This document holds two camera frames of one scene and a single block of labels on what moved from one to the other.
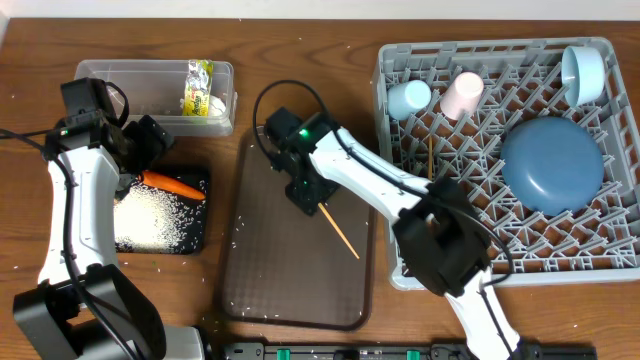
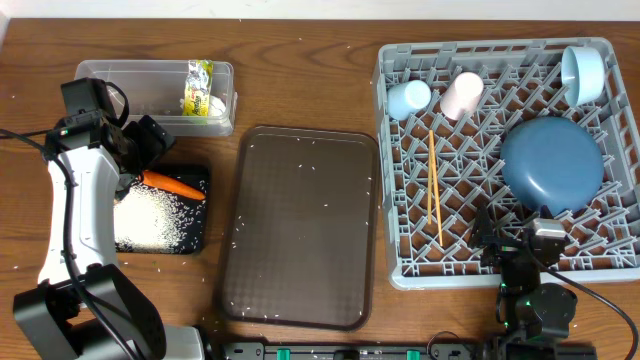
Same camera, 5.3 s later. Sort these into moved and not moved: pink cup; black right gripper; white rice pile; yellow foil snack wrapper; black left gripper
Moved: black right gripper
Not moved: pink cup; white rice pile; yellow foil snack wrapper; black left gripper
